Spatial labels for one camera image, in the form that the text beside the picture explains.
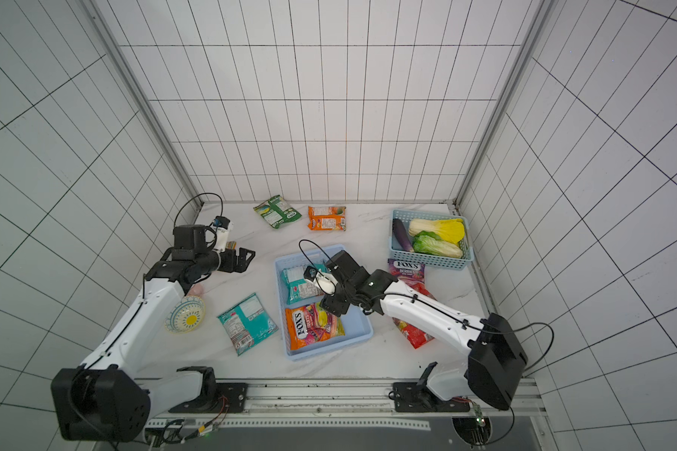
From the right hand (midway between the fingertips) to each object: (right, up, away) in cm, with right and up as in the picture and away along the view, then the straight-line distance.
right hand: (320, 292), depth 79 cm
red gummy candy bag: (+28, -13, 0) cm, 30 cm away
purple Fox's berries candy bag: (+31, +3, +16) cm, 35 cm away
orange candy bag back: (0, +22, +33) cm, 40 cm away
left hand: (-26, +10, +3) cm, 28 cm away
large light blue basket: (+11, -12, +7) cm, 18 cm away
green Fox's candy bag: (-21, +25, +35) cm, 48 cm away
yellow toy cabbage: (+45, +18, +20) cm, 53 cm away
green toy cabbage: (+38, +13, +18) cm, 44 cm away
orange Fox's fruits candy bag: (-4, -11, +5) cm, 12 cm away
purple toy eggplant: (+29, +16, +25) cm, 42 cm away
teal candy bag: (-9, -1, +11) cm, 14 cm away
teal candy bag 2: (-23, -11, +5) cm, 26 cm away
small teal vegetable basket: (+26, +11, +17) cm, 33 cm away
